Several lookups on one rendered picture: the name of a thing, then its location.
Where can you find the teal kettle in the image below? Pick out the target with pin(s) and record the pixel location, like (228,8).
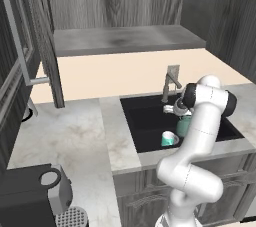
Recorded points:
(183,127)

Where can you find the teal cup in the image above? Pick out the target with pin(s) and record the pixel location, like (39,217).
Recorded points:
(167,138)

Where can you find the dark wooden cabinet door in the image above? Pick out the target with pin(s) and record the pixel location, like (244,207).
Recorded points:
(46,37)
(233,21)

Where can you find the grey wooden base cabinet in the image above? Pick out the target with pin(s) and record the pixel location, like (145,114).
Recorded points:
(140,184)

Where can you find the black sink basin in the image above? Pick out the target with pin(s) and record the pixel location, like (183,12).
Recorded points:
(146,121)

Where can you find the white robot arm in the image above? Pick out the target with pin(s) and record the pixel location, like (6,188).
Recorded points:
(200,127)

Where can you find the grey metal tap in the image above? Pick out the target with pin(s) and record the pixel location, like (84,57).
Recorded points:
(170,79)

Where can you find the black grey coffee machine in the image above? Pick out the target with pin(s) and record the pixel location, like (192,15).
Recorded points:
(23,194)

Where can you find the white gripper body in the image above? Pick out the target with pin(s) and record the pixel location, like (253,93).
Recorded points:
(170,108)

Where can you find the dark tall cabinet grey rails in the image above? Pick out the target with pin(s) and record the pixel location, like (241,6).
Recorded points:
(10,111)

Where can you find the grey wooden wall cabinet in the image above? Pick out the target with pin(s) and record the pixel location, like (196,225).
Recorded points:
(126,39)

